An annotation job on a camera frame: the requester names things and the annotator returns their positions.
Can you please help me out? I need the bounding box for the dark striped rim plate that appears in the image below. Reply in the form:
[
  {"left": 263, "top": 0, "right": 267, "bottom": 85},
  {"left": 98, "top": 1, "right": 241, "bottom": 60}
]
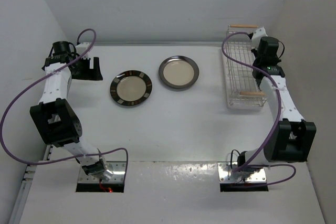
[{"left": 110, "top": 70, "right": 153, "bottom": 107}]

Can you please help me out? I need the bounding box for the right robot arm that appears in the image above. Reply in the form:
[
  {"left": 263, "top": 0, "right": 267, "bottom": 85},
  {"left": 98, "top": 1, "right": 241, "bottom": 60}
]
[{"left": 237, "top": 36, "right": 317, "bottom": 170}]

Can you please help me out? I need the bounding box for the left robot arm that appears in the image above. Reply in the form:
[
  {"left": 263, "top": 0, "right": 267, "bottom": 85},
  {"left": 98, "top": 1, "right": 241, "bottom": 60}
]
[{"left": 29, "top": 41, "right": 107, "bottom": 180}]

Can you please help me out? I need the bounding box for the grey rimmed beige plate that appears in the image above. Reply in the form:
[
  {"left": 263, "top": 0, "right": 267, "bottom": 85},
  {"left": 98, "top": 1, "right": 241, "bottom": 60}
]
[{"left": 158, "top": 56, "right": 200, "bottom": 90}]

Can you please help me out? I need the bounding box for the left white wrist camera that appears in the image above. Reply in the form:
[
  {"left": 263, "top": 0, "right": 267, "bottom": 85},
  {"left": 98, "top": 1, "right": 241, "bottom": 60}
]
[{"left": 75, "top": 42, "right": 91, "bottom": 56}]

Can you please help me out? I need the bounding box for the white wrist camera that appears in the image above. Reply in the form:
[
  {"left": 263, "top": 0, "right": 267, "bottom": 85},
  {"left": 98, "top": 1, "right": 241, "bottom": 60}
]
[
  {"left": 75, "top": 42, "right": 91, "bottom": 56},
  {"left": 249, "top": 27, "right": 267, "bottom": 43}
]

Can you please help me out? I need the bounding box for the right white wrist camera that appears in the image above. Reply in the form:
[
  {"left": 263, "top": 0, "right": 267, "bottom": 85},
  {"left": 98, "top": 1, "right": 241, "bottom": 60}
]
[{"left": 249, "top": 27, "right": 267, "bottom": 43}]

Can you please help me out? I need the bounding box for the white wire dish rack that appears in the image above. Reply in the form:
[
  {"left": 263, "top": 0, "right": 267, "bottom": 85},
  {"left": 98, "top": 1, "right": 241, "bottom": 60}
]
[{"left": 222, "top": 25, "right": 266, "bottom": 110}]

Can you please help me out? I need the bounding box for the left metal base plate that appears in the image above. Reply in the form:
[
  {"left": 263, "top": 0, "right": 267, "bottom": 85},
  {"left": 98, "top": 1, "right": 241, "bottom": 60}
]
[{"left": 77, "top": 161, "right": 126, "bottom": 184}]

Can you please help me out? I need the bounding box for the metal base plate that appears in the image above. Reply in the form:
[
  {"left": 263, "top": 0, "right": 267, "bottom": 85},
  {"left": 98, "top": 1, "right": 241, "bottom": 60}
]
[
  {"left": 77, "top": 161, "right": 126, "bottom": 184},
  {"left": 217, "top": 162, "right": 267, "bottom": 184}
]

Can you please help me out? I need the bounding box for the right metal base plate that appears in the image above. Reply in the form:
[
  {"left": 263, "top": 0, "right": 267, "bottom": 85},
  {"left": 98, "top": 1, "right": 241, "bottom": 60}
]
[{"left": 217, "top": 162, "right": 267, "bottom": 184}]

